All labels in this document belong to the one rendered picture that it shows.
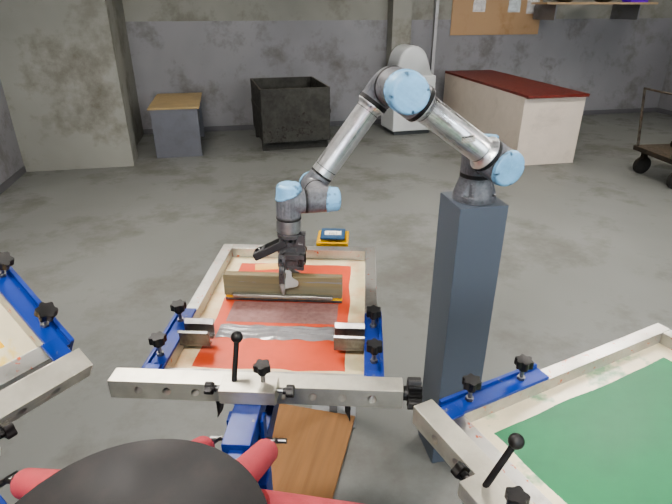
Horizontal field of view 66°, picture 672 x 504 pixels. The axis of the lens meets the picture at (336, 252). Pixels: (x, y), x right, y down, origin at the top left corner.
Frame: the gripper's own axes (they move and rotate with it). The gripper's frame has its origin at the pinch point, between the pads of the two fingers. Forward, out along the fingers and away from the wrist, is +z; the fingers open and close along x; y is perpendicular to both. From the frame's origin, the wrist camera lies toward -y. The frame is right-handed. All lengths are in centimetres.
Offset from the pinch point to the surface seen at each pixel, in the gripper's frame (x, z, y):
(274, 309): -5.4, 4.8, -2.0
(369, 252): 29.9, 0.1, 28.3
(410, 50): 657, -25, 93
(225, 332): -19.8, 4.4, -14.1
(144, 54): 643, -7, -294
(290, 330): -17.5, 4.1, 4.7
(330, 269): 22.6, 4.3, 14.2
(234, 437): -67, -4, 0
